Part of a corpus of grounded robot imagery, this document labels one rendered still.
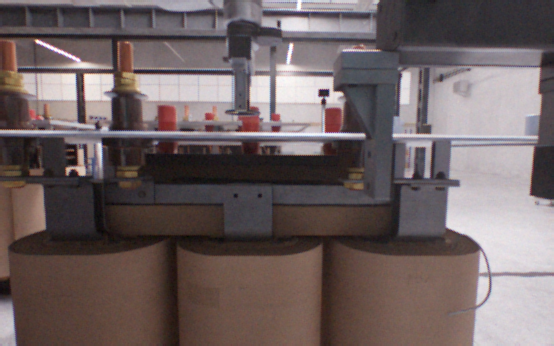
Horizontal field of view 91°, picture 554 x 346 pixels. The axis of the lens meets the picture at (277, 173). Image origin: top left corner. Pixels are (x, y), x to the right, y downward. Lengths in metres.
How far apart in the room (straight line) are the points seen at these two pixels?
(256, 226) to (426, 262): 0.43
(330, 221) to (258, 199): 0.24
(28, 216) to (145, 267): 2.32
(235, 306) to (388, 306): 0.38
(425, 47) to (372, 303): 0.68
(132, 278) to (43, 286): 0.20
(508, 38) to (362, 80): 0.09
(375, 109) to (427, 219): 0.62
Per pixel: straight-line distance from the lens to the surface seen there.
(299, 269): 0.73
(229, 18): 0.69
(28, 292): 0.94
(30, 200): 3.05
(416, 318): 0.85
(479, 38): 0.23
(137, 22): 10.06
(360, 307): 0.82
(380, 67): 0.21
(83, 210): 0.84
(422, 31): 0.22
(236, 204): 0.70
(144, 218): 0.88
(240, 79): 0.62
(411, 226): 0.79
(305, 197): 0.75
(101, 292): 0.84
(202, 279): 0.74
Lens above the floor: 1.33
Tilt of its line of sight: 5 degrees down
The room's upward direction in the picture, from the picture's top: 1 degrees clockwise
